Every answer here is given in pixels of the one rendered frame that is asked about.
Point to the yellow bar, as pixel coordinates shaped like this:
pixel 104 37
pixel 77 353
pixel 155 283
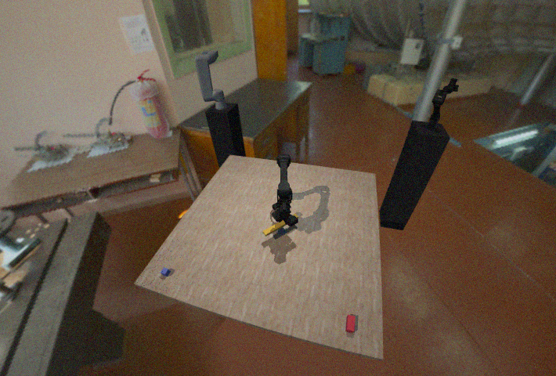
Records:
pixel 276 227

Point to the red rectangular block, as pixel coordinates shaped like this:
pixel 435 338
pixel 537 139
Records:
pixel 350 324

